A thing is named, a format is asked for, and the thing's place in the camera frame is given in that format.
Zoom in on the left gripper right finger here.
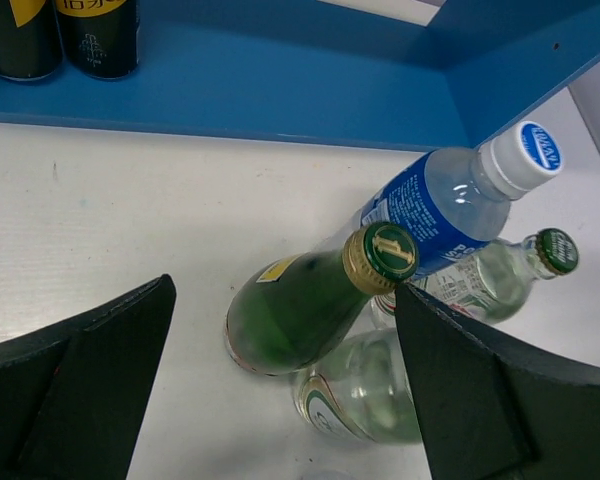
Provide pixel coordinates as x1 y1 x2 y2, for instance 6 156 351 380
396 284 600 479

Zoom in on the clear glass bottle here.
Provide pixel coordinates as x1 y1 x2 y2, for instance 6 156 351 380
292 328 422 445
369 227 580 331

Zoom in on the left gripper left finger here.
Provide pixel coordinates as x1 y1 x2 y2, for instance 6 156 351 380
0 274 176 479

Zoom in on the right black yellow can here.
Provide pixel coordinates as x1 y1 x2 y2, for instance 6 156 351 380
54 0 140 80

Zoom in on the black yellow can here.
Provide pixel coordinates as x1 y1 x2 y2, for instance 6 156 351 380
54 0 140 80
0 0 63 82

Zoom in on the green glass bottle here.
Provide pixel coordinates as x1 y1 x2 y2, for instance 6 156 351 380
225 222 419 376

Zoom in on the left black yellow can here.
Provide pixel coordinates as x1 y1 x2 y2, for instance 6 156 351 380
0 0 63 82

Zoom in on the blue and yellow shelf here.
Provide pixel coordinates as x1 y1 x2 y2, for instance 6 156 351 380
0 1 600 151

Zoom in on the blue label water bottle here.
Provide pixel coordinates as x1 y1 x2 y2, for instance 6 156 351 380
317 121 564 279

